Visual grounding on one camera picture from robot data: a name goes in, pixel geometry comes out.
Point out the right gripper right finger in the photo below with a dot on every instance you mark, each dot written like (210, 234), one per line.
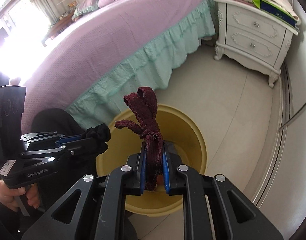
(214, 208)

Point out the pink bed with sheet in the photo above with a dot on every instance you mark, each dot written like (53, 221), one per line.
(111, 52)

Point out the wooden desk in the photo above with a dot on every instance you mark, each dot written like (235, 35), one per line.
(58, 27)

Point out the white ornate nightstand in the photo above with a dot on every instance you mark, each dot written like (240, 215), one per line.
(253, 38)

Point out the stack of books and papers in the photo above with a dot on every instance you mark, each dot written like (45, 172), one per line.
(281, 9)

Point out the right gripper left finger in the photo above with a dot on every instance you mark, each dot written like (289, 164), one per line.
(94, 209)

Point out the pink pillow with teal frill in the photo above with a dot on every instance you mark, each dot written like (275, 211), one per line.
(85, 7)

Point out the black sock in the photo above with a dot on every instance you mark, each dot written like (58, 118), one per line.
(101, 135)

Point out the dark red cloth strip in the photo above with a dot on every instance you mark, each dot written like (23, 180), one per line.
(143, 105)

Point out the person's left hand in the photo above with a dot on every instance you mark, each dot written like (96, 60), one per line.
(7, 196)

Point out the yellow trash bin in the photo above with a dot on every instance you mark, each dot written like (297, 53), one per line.
(183, 144)

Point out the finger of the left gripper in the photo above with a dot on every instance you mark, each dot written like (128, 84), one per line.
(34, 153)
(49, 137)

